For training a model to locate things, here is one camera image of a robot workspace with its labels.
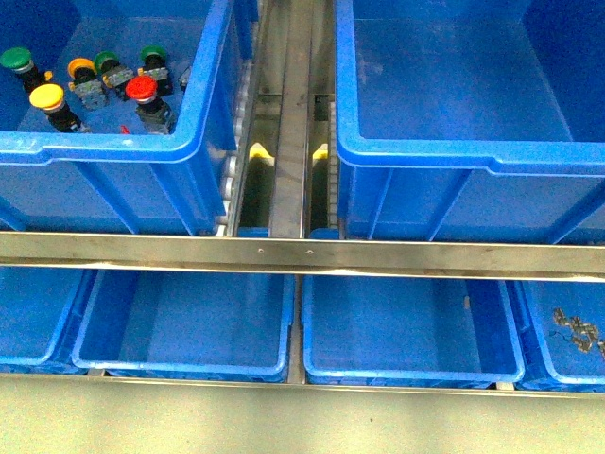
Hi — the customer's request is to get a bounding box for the red mushroom push button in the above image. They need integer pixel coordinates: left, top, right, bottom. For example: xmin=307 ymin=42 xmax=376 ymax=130
xmin=125 ymin=76 xmax=177 ymax=135

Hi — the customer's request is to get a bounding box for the yellow mushroom push button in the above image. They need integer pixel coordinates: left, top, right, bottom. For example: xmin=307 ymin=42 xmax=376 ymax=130
xmin=29 ymin=83 xmax=91 ymax=133

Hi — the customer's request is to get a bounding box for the lower middle-right blue bin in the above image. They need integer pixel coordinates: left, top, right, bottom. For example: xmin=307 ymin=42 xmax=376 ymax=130
xmin=302 ymin=275 xmax=525 ymax=389

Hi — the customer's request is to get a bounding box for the front steel rack crossbar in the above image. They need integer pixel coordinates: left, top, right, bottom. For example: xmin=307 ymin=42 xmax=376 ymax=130
xmin=1 ymin=232 xmax=604 ymax=283

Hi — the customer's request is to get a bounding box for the lower middle-left blue bin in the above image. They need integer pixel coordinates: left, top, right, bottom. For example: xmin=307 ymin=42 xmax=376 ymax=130
xmin=72 ymin=271 xmax=295 ymax=383

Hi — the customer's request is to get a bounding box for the upper right blue bin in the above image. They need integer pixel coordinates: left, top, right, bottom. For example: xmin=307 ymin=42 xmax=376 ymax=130
xmin=335 ymin=1 xmax=604 ymax=245

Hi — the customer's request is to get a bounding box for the grey contact block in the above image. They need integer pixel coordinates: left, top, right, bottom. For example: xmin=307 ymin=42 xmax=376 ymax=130
xmin=178 ymin=66 xmax=192 ymax=92

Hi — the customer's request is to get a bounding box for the upper left blue bin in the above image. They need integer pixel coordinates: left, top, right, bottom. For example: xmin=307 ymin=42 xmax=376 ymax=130
xmin=1 ymin=1 xmax=258 ymax=236

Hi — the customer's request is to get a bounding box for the green push button right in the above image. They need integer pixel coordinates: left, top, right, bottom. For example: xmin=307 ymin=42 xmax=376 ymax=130
xmin=137 ymin=45 xmax=173 ymax=96

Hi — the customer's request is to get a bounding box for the green push button middle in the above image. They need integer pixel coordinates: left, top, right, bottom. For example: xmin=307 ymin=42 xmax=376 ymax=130
xmin=94 ymin=51 xmax=135 ymax=101

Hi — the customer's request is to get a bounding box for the yellow push button on side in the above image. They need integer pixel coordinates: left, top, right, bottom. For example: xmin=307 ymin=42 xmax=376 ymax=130
xmin=67 ymin=57 xmax=109 ymax=111

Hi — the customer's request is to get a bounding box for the lower far-left blue bin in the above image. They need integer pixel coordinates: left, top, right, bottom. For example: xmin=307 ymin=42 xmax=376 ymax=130
xmin=1 ymin=267 xmax=96 ymax=375

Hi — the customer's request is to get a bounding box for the lower far-right blue bin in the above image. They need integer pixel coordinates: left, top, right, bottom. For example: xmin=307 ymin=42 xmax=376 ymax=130
xmin=506 ymin=281 xmax=604 ymax=393

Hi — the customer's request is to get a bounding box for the small metal parts pile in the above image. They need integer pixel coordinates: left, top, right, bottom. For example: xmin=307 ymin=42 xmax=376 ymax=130
xmin=553 ymin=307 xmax=604 ymax=357

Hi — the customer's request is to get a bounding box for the green mushroom push button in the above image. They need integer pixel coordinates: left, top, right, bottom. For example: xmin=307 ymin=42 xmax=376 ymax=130
xmin=1 ymin=46 xmax=53 ymax=94

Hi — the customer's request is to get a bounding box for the bottom steel rack edge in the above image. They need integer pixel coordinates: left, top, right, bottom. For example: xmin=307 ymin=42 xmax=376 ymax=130
xmin=1 ymin=373 xmax=604 ymax=401

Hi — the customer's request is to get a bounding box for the centre steel rack rail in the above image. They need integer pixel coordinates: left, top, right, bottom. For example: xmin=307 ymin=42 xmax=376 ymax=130
xmin=268 ymin=1 xmax=313 ymax=239

